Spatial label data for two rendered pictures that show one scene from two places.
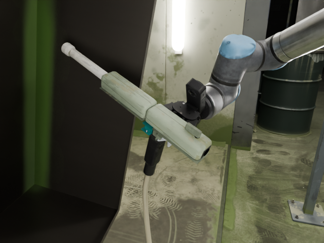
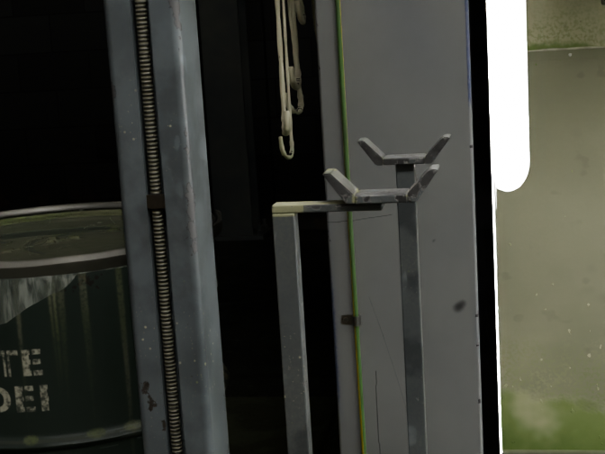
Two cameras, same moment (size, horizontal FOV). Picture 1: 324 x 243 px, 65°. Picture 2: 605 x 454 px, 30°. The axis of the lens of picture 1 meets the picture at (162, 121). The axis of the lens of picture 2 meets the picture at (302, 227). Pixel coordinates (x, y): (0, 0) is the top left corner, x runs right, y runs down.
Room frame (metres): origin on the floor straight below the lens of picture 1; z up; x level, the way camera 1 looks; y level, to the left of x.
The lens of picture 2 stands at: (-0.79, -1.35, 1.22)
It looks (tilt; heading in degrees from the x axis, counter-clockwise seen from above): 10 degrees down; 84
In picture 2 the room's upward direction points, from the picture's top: 3 degrees counter-clockwise
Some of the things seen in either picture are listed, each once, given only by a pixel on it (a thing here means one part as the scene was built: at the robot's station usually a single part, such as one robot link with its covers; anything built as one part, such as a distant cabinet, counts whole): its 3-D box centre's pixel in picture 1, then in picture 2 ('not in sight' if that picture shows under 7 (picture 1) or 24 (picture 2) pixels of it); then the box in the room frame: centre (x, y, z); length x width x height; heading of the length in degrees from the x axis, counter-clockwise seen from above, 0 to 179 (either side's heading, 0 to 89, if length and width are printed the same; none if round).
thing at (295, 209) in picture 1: (307, 212); not in sight; (1.30, -0.91, 0.01); 0.20 x 0.20 x 0.01; 73
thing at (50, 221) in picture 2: not in sight; (57, 239); (-1.01, 0.66, 0.86); 0.54 x 0.54 x 0.01
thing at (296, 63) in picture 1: (289, 89); not in sight; (2.76, -1.40, 0.44); 0.59 x 0.58 x 0.89; 178
